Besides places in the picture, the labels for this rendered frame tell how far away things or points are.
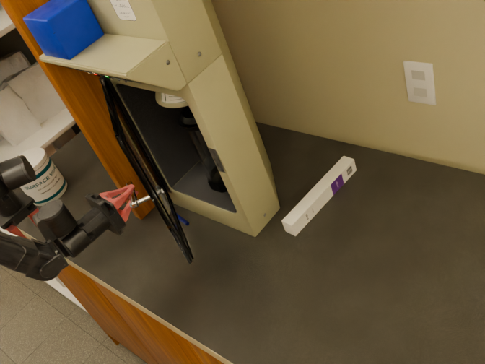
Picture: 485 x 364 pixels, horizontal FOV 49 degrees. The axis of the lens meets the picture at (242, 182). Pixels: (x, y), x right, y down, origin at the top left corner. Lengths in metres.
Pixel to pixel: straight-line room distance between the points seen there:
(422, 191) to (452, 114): 0.20
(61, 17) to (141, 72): 0.22
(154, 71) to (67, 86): 0.38
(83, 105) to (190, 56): 0.40
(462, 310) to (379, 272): 0.19
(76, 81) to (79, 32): 0.23
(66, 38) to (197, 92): 0.28
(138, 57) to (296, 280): 0.60
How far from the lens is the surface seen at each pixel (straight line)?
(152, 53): 1.04
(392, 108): 1.44
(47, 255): 1.18
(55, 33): 1.15
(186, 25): 1.08
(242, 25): 1.58
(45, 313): 3.02
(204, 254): 1.40
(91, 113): 1.42
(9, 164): 1.40
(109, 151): 1.47
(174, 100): 1.23
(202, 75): 1.12
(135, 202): 1.21
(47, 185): 1.85
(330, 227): 1.34
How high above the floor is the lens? 1.91
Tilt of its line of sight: 39 degrees down
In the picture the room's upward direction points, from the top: 23 degrees counter-clockwise
